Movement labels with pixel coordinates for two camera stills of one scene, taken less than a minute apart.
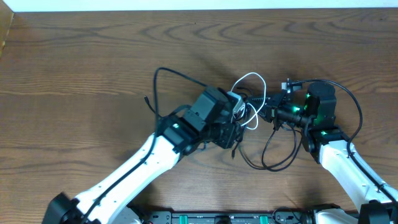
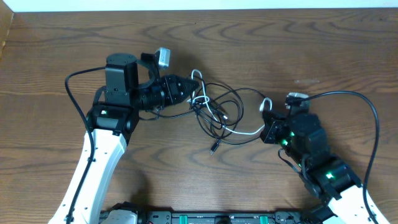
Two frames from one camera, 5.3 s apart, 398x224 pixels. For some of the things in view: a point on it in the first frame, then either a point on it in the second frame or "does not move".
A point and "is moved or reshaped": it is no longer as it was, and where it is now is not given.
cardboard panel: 6,18 does not move
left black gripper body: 232,137 to 171,89
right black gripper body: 275,113 to 272,127
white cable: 250,104 is moved or reshaped
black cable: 282,167 is moved or reshaped
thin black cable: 147,102 is moved or reshaped
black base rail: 226,217 does not move
